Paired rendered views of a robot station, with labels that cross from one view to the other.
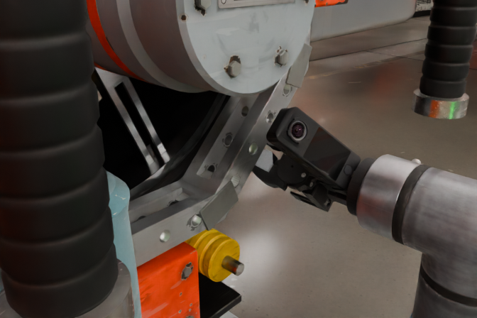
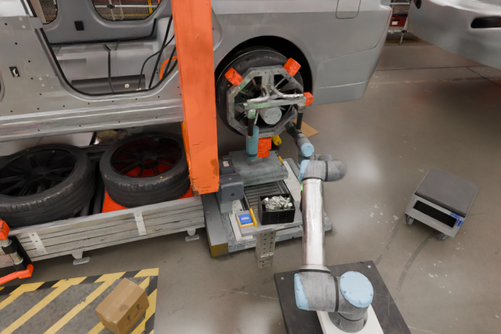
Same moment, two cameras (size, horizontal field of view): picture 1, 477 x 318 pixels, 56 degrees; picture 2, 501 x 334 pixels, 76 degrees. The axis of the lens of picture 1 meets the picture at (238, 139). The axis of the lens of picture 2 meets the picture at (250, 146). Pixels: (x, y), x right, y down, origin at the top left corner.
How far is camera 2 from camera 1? 1.93 m
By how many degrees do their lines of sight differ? 30
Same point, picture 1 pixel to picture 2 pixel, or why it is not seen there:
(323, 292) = not seen: hidden behind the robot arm
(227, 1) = (268, 116)
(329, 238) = (338, 153)
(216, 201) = (276, 132)
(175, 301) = (267, 144)
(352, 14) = (326, 100)
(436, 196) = (300, 141)
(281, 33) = (275, 118)
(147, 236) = (264, 134)
